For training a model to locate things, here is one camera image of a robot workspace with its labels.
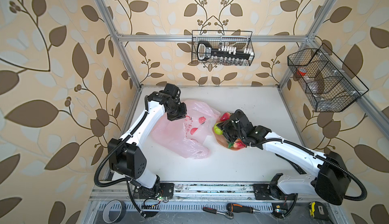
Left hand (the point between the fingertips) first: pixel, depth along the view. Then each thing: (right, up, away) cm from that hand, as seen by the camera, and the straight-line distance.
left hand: (184, 113), depth 80 cm
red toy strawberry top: (+23, -2, +7) cm, 24 cm away
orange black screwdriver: (+24, -42, -12) cm, 50 cm away
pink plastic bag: (+2, -16, +14) cm, 21 cm away
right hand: (+18, -8, 0) cm, 19 cm away
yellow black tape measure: (+62, -42, -14) cm, 76 cm away
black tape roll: (-36, -44, -10) cm, 58 cm away
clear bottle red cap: (+64, +23, 0) cm, 68 cm away
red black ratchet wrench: (+22, -44, -14) cm, 51 cm away
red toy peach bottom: (+29, -16, -1) cm, 33 cm away
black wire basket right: (+72, +15, -6) cm, 74 cm away
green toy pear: (+17, -8, -1) cm, 19 cm away
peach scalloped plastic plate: (+21, -16, +9) cm, 28 cm away
